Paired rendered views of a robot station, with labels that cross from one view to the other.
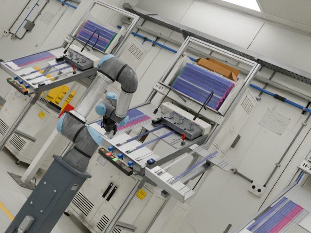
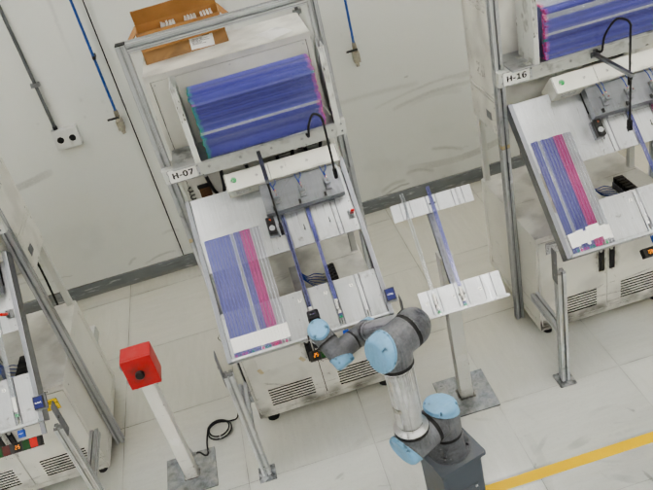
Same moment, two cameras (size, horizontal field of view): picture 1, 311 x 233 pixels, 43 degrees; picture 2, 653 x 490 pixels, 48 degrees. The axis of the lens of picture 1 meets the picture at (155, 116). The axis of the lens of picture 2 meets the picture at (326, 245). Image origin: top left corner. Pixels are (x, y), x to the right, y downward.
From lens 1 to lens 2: 253 cm
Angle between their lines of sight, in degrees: 53
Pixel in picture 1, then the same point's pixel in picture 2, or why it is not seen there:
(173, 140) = (333, 224)
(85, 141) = (455, 426)
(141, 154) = (353, 297)
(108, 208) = not seen: hidden behind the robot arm
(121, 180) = not seen: hidden behind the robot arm
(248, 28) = not seen: outside the picture
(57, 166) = (455, 475)
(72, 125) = (429, 440)
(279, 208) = (549, 166)
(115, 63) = (408, 343)
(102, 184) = (292, 354)
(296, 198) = (537, 126)
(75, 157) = (461, 447)
